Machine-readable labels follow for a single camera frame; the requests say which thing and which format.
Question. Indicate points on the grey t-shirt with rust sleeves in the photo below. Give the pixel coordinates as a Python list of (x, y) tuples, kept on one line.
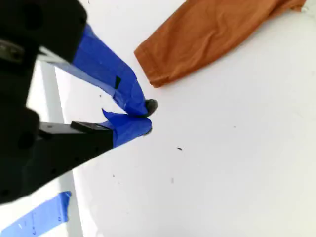
[(209, 42)]

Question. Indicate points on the blue tape strip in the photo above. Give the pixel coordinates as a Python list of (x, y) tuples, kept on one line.
[(42, 214)]

